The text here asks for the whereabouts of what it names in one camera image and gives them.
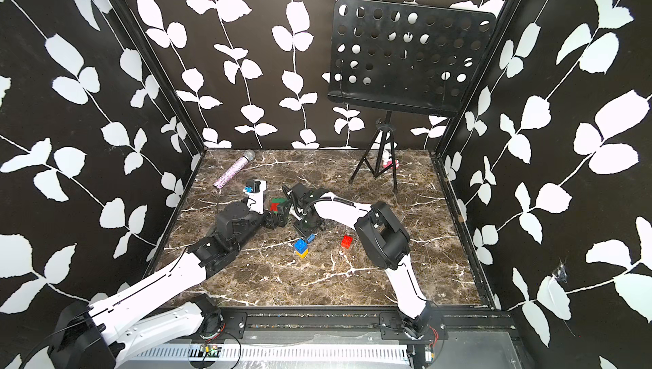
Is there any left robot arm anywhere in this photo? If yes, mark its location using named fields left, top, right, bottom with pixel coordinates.
left=48, top=200, right=291, bottom=368

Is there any purple glitter microphone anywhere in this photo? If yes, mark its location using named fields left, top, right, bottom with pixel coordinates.
left=213, top=150, right=256, bottom=190

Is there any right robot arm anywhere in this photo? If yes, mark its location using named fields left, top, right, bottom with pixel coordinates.
left=282, top=184, right=433, bottom=337

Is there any white slotted cable duct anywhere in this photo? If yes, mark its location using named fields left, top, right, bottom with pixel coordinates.
left=132, top=343, right=409, bottom=365

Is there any black mounting rail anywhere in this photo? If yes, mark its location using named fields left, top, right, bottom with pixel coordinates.
left=222, top=305, right=519, bottom=343

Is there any blue square lego brick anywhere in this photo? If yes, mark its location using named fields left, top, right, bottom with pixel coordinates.
left=293, top=239, right=307, bottom=254

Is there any pink object behind stand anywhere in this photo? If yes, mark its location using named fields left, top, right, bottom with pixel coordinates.
left=382, top=159, right=400, bottom=169

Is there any black perforated music stand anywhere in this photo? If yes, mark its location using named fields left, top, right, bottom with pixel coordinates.
left=328, top=0, right=497, bottom=177

